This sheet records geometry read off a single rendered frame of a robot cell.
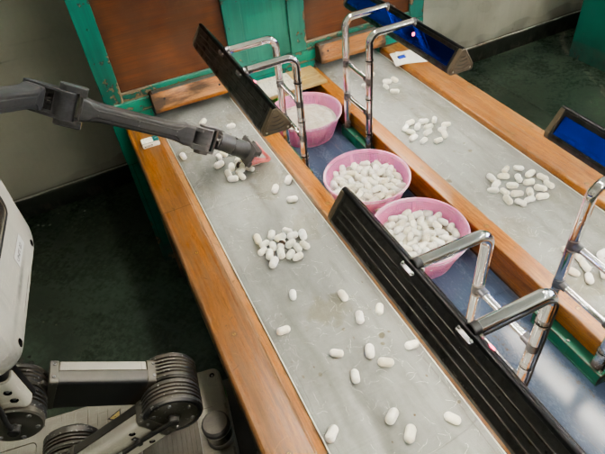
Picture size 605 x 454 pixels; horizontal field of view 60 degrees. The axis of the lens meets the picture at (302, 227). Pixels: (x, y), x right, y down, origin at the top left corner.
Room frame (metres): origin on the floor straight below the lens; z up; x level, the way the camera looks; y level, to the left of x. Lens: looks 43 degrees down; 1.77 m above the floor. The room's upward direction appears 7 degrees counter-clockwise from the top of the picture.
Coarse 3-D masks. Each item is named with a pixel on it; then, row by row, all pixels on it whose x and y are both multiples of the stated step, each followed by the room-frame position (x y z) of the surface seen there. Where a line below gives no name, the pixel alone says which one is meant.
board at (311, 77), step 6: (288, 72) 1.98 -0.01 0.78; (306, 72) 1.96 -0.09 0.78; (312, 72) 1.95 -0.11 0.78; (318, 72) 1.95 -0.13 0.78; (306, 78) 1.91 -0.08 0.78; (312, 78) 1.90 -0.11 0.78; (318, 78) 1.90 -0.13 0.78; (324, 78) 1.89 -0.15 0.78; (306, 84) 1.86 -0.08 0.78; (312, 84) 1.86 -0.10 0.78; (318, 84) 1.86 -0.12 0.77; (276, 96) 1.80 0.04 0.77
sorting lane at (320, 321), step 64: (256, 192) 1.29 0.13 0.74; (256, 256) 1.01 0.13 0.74; (320, 256) 0.98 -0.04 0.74; (320, 320) 0.77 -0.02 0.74; (384, 320) 0.75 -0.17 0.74; (320, 384) 0.60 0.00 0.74; (384, 384) 0.59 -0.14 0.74; (448, 384) 0.57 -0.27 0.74; (384, 448) 0.45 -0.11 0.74; (448, 448) 0.44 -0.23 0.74
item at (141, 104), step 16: (288, 64) 1.99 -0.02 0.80; (304, 64) 2.02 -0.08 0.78; (320, 64) 2.09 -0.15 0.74; (336, 64) 2.07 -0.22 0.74; (256, 80) 1.94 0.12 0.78; (144, 96) 1.79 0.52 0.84; (224, 96) 1.91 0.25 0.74; (144, 112) 1.78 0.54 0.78; (176, 112) 1.83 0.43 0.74; (128, 144) 1.75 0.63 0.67; (128, 160) 1.74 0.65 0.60; (144, 192) 1.77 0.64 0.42; (160, 224) 1.78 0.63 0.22; (160, 240) 1.77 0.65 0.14
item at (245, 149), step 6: (246, 138) 1.43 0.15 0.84; (240, 144) 1.37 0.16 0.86; (246, 144) 1.39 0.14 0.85; (252, 144) 1.39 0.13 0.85; (234, 150) 1.36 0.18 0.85; (240, 150) 1.36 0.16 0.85; (246, 150) 1.37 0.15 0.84; (252, 150) 1.37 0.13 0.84; (258, 150) 1.36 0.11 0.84; (240, 156) 1.37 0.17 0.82; (246, 156) 1.37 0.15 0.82; (252, 156) 1.35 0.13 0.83; (246, 162) 1.36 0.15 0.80
